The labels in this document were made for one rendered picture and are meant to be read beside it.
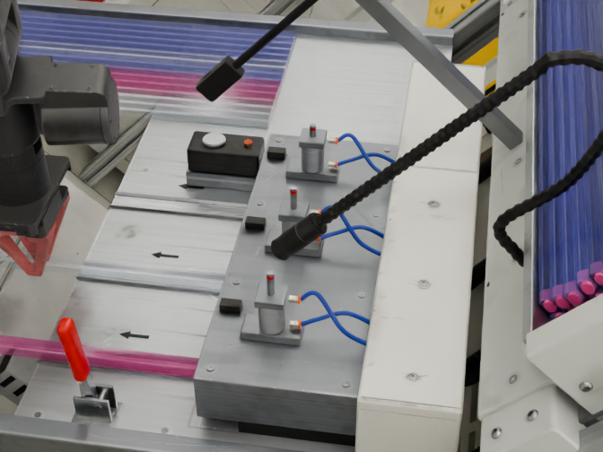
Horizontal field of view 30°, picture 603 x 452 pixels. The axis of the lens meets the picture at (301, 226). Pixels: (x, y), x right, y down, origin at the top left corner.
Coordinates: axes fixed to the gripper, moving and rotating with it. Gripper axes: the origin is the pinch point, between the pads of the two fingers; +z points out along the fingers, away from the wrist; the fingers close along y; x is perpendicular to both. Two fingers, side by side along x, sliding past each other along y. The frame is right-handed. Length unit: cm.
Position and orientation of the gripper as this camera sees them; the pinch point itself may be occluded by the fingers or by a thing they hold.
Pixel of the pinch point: (37, 261)
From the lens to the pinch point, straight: 111.5
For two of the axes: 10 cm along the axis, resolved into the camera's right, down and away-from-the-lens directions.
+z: 0.3, 7.6, 6.4
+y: 1.6, -6.4, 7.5
